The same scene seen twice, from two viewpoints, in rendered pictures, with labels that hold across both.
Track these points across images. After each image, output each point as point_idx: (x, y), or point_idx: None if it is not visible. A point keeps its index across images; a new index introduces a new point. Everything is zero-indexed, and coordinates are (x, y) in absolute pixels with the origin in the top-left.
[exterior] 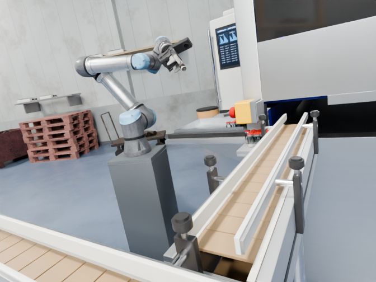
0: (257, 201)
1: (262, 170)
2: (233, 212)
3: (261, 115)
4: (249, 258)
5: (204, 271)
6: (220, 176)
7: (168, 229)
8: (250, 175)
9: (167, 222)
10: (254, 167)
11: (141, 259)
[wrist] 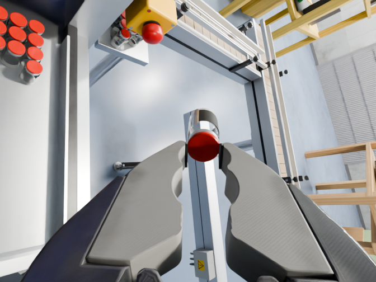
0: (256, 45)
1: (220, 41)
2: (245, 57)
3: (189, 7)
4: (253, 54)
5: (257, 66)
6: (248, 58)
7: (1, 277)
8: (226, 48)
9: (2, 280)
10: (218, 44)
11: (273, 73)
